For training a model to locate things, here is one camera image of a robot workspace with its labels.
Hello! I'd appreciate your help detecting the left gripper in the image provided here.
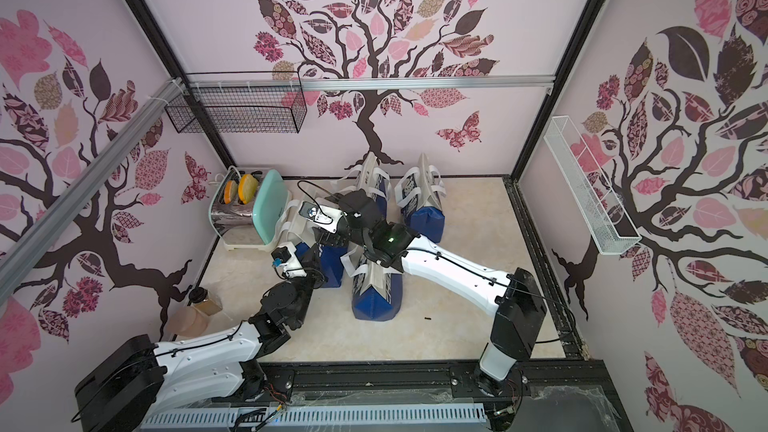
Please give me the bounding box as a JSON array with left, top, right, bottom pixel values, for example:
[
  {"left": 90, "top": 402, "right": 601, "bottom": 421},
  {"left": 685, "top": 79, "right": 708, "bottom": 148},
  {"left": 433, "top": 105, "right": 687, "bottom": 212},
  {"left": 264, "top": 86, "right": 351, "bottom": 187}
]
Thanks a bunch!
[{"left": 288, "top": 245, "right": 328, "bottom": 327}]

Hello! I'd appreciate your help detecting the blue takeout bag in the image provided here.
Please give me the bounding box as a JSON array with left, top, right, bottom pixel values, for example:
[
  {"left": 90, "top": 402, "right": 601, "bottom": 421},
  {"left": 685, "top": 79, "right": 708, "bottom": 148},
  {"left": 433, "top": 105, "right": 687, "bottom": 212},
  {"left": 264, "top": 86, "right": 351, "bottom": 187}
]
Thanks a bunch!
[
  {"left": 277, "top": 194, "right": 352, "bottom": 289},
  {"left": 340, "top": 245, "right": 403, "bottom": 322}
]

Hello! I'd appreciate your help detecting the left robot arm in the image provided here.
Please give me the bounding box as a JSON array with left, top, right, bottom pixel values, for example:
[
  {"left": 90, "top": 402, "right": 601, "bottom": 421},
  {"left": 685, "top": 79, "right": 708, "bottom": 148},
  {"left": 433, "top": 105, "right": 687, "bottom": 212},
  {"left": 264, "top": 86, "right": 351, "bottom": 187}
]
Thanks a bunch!
[{"left": 72, "top": 245, "right": 326, "bottom": 431}]

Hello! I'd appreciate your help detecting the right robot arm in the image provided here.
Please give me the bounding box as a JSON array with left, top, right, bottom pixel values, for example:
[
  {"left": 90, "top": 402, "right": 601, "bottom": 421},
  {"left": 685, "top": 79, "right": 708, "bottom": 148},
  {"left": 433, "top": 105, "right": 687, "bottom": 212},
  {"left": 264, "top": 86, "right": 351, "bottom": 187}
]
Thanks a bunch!
[{"left": 328, "top": 190, "right": 547, "bottom": 396}]

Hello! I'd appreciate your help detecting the yellow bread slice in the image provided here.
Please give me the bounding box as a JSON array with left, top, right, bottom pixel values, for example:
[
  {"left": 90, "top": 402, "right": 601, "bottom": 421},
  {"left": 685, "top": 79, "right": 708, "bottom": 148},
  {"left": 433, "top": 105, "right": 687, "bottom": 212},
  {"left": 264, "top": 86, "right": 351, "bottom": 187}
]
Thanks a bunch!
[{"left": 237, "top": 174, "right": 260, "bottom": 205}]

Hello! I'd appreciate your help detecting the orange bread slice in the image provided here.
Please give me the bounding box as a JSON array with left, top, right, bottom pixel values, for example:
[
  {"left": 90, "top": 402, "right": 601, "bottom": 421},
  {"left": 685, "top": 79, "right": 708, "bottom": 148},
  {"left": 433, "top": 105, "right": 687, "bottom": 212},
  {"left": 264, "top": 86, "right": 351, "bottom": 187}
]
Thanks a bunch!
[{"left": 222, "top": 180, "right": 238, "bottom": 204}]

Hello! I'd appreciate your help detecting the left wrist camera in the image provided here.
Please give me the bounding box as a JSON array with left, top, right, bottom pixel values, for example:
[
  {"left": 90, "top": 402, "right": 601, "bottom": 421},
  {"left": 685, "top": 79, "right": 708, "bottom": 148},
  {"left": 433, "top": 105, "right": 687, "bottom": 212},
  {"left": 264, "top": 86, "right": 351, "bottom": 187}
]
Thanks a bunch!
[{"left": 271, "top": 242, "right": 306, "bottom": 280}]

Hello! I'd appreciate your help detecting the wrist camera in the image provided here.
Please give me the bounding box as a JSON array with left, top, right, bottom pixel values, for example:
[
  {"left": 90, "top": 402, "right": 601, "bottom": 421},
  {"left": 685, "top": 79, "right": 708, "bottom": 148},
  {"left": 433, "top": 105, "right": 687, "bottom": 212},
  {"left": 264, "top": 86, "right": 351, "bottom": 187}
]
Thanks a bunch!
[
  {"left": 299, "top": 201, "right": 343, "bottom": 233},
  {"left": 271, "top": 242, "right": 306, "bottom": 280}
]

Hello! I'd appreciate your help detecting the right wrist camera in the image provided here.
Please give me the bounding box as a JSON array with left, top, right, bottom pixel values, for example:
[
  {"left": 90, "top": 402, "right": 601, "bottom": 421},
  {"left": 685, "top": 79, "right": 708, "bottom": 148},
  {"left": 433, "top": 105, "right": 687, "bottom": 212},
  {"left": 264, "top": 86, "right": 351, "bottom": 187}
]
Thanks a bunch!
[{"left": 299, "top": 201, "right": 343, "bottom": 233}]

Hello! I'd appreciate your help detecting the black wire basket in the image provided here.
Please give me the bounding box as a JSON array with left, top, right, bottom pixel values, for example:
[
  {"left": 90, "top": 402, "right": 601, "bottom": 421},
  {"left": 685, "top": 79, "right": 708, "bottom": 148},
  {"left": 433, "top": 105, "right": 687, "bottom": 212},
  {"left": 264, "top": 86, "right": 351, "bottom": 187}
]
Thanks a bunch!
[{"left": 165, "top": 69, "right": 308, "bottom": 134}]

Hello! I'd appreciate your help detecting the back aluminium rail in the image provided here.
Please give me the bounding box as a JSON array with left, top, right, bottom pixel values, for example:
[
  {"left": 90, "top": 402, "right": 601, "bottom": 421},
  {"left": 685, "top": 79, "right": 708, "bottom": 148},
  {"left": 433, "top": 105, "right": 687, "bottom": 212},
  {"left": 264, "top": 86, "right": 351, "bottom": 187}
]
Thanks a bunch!
[{"left": 190, "top": 75, "right": 555, "bottom": 91}]

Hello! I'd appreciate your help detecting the aluminium rail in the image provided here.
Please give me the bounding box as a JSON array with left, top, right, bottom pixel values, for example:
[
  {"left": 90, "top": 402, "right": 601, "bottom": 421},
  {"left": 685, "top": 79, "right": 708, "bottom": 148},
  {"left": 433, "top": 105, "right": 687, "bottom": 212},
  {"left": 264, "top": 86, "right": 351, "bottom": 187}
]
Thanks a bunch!
[
  {"left": 1, "top": 78, "right": 182, "bottom": 301},
  {"left": 190, "top": 75, "right": 555, "bottom": 91}
]

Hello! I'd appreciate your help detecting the white slotted cable duct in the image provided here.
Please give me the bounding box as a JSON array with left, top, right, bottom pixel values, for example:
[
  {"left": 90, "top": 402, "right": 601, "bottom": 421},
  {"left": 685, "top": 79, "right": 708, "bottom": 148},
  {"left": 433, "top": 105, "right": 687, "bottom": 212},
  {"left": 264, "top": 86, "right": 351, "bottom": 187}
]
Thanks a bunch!
[{"left": 139, "top": 403, "right": 487, "bottom": 431}]

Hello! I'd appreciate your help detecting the left aluminium rail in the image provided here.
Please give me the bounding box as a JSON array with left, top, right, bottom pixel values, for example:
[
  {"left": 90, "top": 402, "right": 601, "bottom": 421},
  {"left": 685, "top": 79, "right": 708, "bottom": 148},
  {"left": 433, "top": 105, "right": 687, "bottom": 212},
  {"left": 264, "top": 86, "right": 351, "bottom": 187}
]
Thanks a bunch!
[{"left": 1, "top": 78, "right": 182, "bottom": 301}]

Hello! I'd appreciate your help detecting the black base frame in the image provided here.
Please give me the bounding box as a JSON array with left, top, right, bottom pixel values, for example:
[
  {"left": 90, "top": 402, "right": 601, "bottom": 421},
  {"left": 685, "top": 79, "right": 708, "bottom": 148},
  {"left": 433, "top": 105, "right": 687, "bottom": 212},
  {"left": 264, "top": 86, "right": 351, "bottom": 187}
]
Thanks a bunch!
[{"left": 180, "top": 359, "right": 633, "bottom": 431}]

